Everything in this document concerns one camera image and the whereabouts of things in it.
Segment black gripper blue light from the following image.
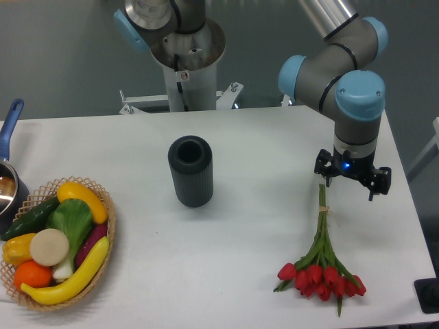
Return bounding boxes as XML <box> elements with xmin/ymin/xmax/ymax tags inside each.
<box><xmin>314</xmin><ymin>149</ymin><xmax>392</xmax><ymax>202</ymax></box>

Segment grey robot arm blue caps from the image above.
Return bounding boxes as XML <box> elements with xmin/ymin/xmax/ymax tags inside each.
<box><xmin>113</xmin><ymin>1</ymin><xmax>391</xmax><ymax>195</ymax></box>

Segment red tulip bouquet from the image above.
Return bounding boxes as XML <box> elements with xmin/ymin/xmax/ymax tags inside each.
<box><xmin>274</xmin><ymin>184</ymin><xmax>367</xmax><ymax>316</ymax></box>

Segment black device at table edge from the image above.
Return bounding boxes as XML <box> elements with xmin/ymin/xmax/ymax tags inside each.
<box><xmin>414</xmin><ymin>278</ymin><xmax>438</xmax><ymax>314</ymax></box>

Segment dark grey ribbed vase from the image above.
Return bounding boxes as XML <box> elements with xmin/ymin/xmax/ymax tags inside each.
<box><xmin>168</xmin><ymin>135</ymin><xmax>213</xmax><ymax>208</ymax></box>

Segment purple sweet potato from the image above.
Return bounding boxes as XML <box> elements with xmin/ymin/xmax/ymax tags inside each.
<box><xmin>75</xmin><ymin>223</ymin><xmax>108</xmax><ymax>269</ymax></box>

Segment green leafy bok choy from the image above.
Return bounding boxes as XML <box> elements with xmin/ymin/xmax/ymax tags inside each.
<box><xmin>45</xmin><ymin>199</ymin><xmax>93</xmax><ymax>282</ymax></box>

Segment beige round disc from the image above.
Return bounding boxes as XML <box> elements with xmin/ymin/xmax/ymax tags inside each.
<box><xmin>29</xmin><ymin>228</ymin><xmax>69</xmax><ymax>267</ymax></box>

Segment green cucumber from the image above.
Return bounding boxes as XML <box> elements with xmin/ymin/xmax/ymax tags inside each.
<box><xmin>1</xmin><ymin>197</ymin><xmax>60</xmax><ymax>241</ymax></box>

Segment yellow banana-shaped squash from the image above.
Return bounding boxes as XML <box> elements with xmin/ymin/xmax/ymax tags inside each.
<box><xmin>21</xmin><ymin>236</ymin><xmax>110</xmax><ymax>306</ymax></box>

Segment orange fruit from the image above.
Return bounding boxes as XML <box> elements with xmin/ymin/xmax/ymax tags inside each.
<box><xmin>14</xmin><ymin>260</ymin><xmax>52</xmax><ymax>291</ymax></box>

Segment yellow bell pepper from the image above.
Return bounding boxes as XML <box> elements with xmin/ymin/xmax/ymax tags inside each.
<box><xmin>2</xmin><ymin>233</ymin><xmax>36</xmax><ymax>267</ymax></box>

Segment white frame at right edge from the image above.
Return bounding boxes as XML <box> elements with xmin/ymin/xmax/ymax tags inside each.
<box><xmin>406</xmin><ymin>117</ymin><xmax>438</xmax><ymax>184</ymax></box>

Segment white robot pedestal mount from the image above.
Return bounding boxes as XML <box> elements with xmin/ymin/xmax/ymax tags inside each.
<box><xmin>114</xmin><ymin>10</ymin><xmax>244</xmax><ymax>112</ymax></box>

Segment blue-handled saucepan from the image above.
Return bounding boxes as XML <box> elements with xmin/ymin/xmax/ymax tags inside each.
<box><xmin>1</xmin><ymin>99</ymin><xmax>29</xmax><ymax>234</ymax></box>

